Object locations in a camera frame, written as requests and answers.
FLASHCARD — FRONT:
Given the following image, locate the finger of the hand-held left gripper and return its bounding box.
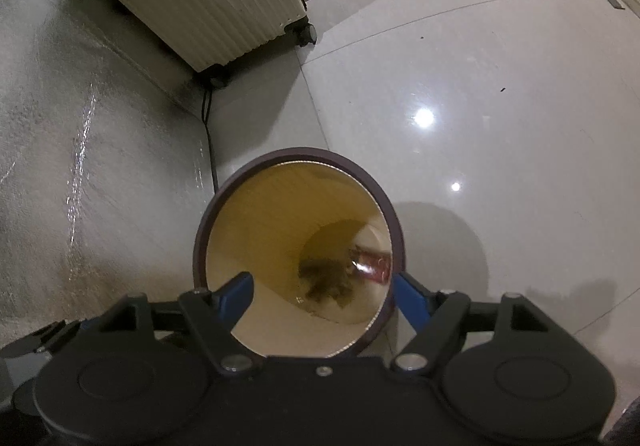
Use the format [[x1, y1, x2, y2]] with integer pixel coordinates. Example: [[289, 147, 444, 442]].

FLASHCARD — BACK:
[[0, 319, 68, 361]]

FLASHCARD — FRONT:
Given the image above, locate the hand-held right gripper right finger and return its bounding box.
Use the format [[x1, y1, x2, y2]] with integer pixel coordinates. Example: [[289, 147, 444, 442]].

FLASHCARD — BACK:
[[390, 270, 556, 374]]

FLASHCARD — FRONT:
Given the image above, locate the red wrapper inside bin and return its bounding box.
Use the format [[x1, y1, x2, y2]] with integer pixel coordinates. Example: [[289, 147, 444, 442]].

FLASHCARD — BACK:
[[350, 246, 392, 284]]

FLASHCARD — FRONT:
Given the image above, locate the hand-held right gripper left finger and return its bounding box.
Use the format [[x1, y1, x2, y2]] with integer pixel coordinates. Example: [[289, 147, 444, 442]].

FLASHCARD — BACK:
[[95, 271, 256, 377]]

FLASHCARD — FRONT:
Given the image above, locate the yellow bin with dark rim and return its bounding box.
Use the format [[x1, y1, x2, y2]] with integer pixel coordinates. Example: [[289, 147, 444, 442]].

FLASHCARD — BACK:
[[192, 147, 406, 359]]

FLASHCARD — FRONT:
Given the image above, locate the black cable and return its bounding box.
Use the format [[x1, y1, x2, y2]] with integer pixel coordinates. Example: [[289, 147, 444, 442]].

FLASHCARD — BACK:
[[200, 86, 221, 192]]

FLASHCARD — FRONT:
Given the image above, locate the crumpled dark wrapper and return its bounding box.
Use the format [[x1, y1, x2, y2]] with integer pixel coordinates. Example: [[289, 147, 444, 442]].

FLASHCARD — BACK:
[[298, 251, 358, 309]]

